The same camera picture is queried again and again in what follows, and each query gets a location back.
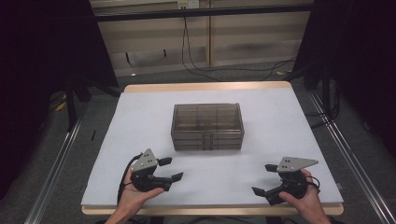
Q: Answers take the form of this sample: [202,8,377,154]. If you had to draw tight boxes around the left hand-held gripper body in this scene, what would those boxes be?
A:
[129,148,174,193]

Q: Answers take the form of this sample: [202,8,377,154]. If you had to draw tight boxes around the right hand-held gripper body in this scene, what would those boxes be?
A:
[263,156,319,206]

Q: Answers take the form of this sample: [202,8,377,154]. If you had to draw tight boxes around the person's left hand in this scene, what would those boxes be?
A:
[116,179,165,217]

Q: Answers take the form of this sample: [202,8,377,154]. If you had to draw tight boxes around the white wall outlet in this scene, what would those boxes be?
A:
[177,0,201,10]

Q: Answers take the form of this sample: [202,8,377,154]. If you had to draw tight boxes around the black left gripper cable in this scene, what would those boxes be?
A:
[116,152,144,206]

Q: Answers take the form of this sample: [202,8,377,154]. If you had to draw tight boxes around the person's right hand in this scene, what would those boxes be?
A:
[278,168,325,219]

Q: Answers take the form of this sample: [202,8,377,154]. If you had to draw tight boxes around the black metal stand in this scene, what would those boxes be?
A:
[64,74,121,133]
[284,57,341,120]

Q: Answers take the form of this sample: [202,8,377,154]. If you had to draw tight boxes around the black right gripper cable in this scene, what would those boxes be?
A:
[305,175,321,191]

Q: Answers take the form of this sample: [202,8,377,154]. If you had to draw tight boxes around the black hanging wall cables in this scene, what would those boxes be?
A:
[180,16,297,83]

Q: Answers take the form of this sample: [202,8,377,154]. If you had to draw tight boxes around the black horizontal bar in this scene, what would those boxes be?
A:
[92,3,315,22]

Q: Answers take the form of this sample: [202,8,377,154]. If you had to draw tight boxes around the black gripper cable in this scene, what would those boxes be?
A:
[116,152,144,206]
[305,175,321,191]

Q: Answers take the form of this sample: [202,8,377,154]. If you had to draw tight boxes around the dark curtain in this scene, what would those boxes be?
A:
[0,0,120,202]
[291,0,396,158]

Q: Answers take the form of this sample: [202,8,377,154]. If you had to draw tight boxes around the metal floor rail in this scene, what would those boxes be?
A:
[307,91,396,224]
[23,106,89,224]

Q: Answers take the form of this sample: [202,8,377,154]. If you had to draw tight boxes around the transparent grey plastic drawer box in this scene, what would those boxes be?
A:
[170,103,246,152]

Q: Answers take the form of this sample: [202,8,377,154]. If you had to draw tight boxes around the black floor cable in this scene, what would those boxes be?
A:
[304,79,341,130]

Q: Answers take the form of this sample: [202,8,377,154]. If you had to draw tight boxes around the white table mat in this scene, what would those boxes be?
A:
[80,87,345,208]

